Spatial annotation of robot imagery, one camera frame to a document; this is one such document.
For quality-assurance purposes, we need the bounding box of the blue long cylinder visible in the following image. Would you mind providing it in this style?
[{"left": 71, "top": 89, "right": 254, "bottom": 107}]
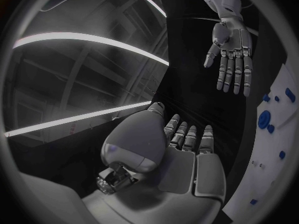
[{"left": 285, "top": 88, "right": 296, "bottom": 103}]

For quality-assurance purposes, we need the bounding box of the blue gear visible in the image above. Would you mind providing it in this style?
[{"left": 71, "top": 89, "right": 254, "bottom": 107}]
[{"left": 257, "top": 110, "right": 272, "bottom": 130}]

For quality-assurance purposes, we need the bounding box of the white task board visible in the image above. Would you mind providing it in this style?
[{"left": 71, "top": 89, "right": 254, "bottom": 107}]
[{"left": 221, "top": 63, "right": 296, "bottom": 221}]

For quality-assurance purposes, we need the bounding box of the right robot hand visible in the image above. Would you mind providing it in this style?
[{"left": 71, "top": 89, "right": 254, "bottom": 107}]
[{"left": 203, "top": 16, "right": 254, "bottom": 97}]

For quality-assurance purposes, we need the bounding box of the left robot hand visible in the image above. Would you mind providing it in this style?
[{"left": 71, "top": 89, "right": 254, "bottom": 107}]
[{"left": 81, "top": 102, "right": 227, "bottom": 224}]

